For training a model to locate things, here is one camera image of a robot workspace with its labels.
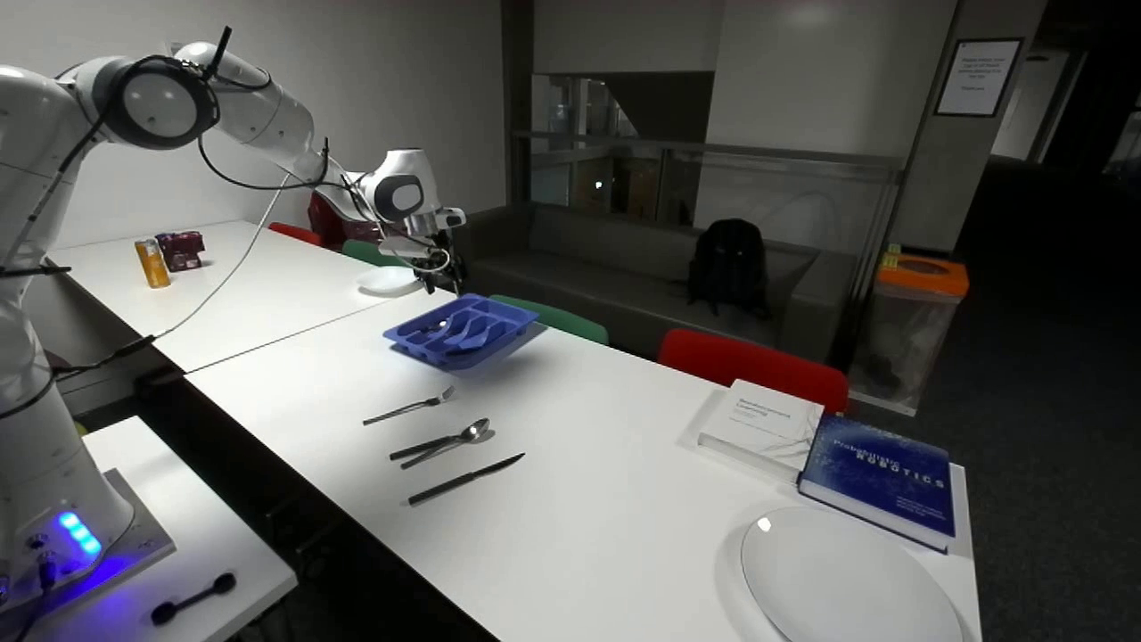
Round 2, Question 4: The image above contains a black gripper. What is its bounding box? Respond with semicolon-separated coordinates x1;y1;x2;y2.
411;208;469;298

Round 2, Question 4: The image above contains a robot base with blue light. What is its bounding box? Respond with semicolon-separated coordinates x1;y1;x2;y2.
0;466;178;624

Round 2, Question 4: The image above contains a blue plastic cutlery rack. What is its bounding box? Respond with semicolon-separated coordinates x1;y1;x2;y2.
380;288;553;377

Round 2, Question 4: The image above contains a large green chair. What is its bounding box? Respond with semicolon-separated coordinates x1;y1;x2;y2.
335;237;403;269

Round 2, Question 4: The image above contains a small green chair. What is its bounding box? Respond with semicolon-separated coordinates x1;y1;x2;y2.
490;291;613;350

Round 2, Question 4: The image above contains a grey sofa bench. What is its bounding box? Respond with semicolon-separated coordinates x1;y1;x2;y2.
449;205;893;369

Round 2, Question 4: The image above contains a black knife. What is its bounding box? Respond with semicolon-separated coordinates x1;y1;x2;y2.
405;449;531;511

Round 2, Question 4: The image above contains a dark red packet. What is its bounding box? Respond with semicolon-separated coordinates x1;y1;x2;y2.
154;230;214;276

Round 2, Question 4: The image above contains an orange bottle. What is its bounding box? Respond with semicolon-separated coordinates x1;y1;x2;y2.
131;237;178;291

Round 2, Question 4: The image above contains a black backpack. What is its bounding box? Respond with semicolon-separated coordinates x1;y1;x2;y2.
685;214;772;326

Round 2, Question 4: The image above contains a white box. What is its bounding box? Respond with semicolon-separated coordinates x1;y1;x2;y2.
676;376;827;484

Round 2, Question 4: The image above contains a black dumbbell-shaped tool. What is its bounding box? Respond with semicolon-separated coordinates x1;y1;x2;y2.
145;567;241;630

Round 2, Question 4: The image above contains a bin with orange lid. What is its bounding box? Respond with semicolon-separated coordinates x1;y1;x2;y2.
844;246;972;421

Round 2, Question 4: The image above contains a blue book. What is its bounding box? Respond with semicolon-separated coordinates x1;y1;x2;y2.
794;413;967;558

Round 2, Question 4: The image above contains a white round plate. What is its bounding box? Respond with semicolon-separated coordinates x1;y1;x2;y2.
734;504;978;642

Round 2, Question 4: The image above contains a black-handled fork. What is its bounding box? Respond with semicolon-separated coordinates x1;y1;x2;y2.
360;382;460;432

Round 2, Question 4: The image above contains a black-handled spoon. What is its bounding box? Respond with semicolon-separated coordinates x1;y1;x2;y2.
384;413;500;470

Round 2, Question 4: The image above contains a framed wall notice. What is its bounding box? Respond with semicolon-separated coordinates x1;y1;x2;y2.
929;37;1026;120

